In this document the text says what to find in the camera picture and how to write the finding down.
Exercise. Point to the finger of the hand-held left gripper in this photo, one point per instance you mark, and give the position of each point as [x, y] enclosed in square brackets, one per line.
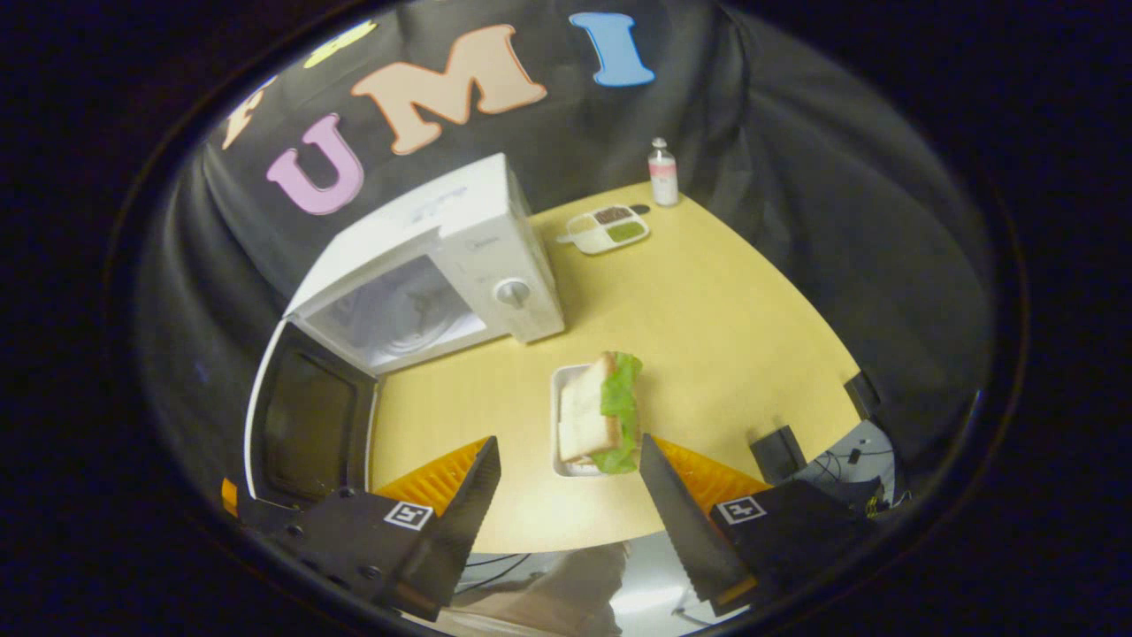
[265, 516]

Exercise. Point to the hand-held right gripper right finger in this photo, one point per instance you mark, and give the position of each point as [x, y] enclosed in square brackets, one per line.
[676, 513]

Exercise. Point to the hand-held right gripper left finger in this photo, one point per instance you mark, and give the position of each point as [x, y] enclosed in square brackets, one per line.
[469, 513]

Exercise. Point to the lettuce sandwich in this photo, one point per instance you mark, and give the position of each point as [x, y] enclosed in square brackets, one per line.
[588, 416]

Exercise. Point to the white microwave oven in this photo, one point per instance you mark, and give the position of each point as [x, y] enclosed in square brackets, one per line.
[478, 239]

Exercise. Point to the white divided food tray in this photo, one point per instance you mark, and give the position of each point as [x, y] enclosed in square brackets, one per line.
[606, 230]

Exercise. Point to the black box device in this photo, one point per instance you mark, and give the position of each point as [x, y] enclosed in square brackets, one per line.
[862, 396]
[778, 454]

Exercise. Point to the person's trouser leg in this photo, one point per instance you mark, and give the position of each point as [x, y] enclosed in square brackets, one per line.
[566, 593]

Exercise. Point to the white ribbed plate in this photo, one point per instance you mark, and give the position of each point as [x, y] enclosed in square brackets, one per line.
[557, 389]

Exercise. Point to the small clear pink-label bottle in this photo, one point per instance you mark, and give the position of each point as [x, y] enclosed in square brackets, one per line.
[663, 177]

